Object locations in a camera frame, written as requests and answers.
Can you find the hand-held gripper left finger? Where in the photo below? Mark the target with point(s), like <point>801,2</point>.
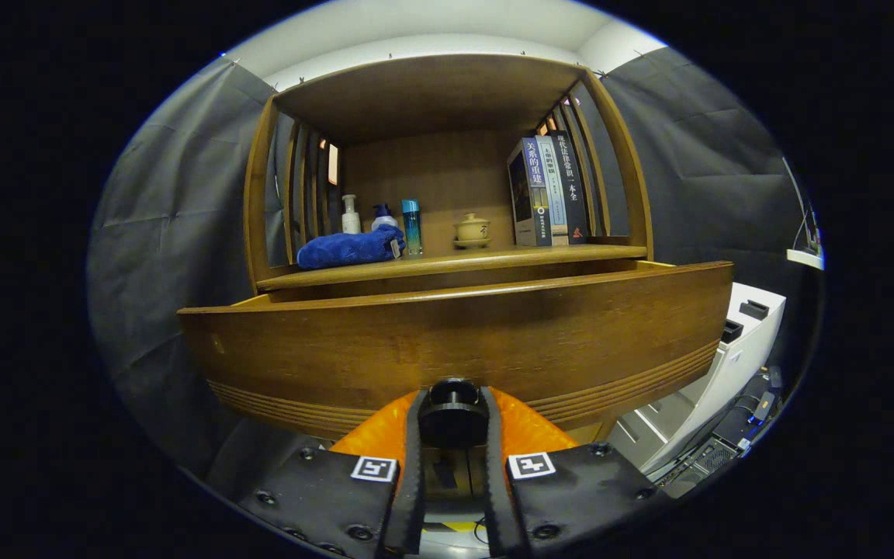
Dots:
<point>414,481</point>

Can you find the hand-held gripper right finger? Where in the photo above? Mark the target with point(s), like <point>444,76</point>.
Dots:
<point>493,481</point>

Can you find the wooden drawer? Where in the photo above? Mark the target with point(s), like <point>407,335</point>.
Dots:
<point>455,334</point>

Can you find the wooden countertop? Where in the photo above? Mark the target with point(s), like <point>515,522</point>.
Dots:
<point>478,260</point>

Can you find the wooden cabinet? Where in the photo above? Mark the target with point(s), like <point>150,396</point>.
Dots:
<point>431,93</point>

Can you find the dark electronic equipment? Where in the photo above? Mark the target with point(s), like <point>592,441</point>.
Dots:
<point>726,450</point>

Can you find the blue towel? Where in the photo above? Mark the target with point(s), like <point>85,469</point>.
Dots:
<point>346,250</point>

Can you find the white storage box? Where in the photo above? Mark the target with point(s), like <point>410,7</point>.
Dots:
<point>719,373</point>

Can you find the beige lidded teacup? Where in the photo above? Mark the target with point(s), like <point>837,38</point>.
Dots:
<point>472,230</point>

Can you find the teal blue bottle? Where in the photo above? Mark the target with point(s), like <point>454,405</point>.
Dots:
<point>412,229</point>

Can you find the white bottle with blue cap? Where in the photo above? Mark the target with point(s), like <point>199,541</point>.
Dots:
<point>385,220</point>

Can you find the white pump bottle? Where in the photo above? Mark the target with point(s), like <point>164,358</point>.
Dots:
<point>351,219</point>

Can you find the blue spine book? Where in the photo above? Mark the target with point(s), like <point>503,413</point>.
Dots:
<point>532,202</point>

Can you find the black spine book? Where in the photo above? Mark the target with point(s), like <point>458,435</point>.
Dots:
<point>573,186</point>

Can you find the black backdrop cloth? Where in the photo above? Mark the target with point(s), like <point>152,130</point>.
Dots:
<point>168,233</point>

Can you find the white side table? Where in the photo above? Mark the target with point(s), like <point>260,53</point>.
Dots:
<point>804,258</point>

